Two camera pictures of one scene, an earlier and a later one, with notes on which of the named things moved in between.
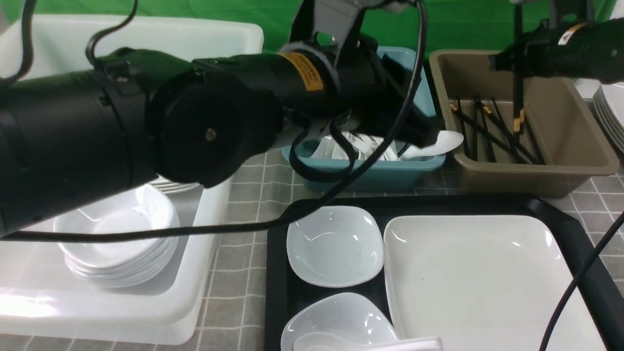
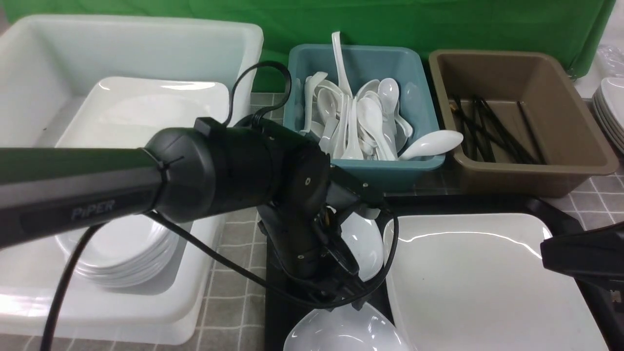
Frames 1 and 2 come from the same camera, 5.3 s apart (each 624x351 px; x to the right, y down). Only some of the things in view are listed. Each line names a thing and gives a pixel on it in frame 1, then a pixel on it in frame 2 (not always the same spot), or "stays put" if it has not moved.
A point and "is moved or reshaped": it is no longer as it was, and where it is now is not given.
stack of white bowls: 124,263 stays put
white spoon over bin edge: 446,140 stays put
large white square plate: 486,282 stays put
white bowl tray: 339,312 is moved or reshaped
